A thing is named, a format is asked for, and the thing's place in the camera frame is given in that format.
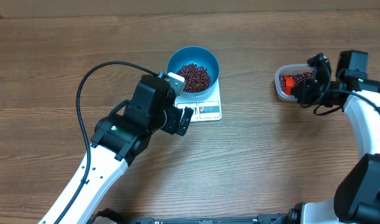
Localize red measuring scoop blue handle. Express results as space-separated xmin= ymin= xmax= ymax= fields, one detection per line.
xmin=284 ymin=76 xmax=295 ymax=95

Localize red beans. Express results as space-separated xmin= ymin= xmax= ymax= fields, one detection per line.
xmin=177 ymin=63 xmax=211 ymax=93

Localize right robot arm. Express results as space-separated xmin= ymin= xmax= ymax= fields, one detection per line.
xmin=274 ymin=50 xmax=380 ymax=223

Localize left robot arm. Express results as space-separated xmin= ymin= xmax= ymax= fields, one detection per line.
xmin=41 ymin=72 xmax=193 ymax=223

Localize white digital kitchen scale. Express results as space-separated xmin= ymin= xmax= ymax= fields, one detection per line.
xmin=175 ymin=79 xmax=223 ymax=123

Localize blue metal bowl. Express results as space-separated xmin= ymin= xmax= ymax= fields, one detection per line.
xmin=167 ymin=46 xmax=220 ymax=96

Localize clear plastic bean container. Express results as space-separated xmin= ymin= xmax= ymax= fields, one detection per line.
xmin=274 ymin=64 xmax=313 ymax=103

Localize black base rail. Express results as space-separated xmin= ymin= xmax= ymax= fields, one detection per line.
xmin=86 ymin=208 xmax=302 ymax=224

